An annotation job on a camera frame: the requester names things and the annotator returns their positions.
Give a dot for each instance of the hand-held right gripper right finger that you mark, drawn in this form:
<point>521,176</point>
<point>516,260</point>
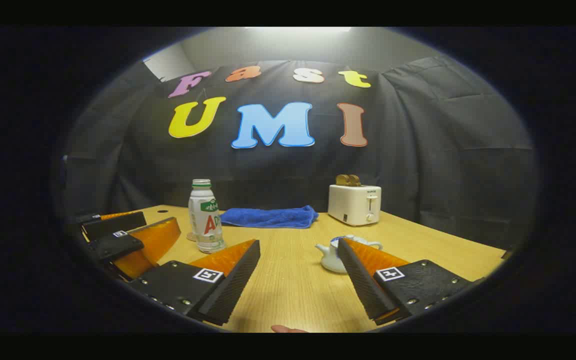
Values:
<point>360,280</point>

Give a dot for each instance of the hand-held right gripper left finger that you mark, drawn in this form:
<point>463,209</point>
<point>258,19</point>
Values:
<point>233,285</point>

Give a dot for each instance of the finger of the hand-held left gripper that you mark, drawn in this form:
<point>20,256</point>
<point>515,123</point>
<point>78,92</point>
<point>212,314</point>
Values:
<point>118,246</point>
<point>113,225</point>

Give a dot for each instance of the white blue-patterned teacup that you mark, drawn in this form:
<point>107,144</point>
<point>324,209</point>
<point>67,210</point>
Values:
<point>332,260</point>

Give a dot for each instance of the white plastic water bottle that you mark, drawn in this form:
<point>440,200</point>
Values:
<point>207,220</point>

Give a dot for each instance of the blue towel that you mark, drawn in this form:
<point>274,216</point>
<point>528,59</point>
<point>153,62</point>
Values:
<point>268,218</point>

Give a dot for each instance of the white toaster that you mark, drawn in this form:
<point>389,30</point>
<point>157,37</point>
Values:
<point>353,202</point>

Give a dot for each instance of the brown toast slice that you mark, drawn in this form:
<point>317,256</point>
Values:
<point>355,180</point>
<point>342,180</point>

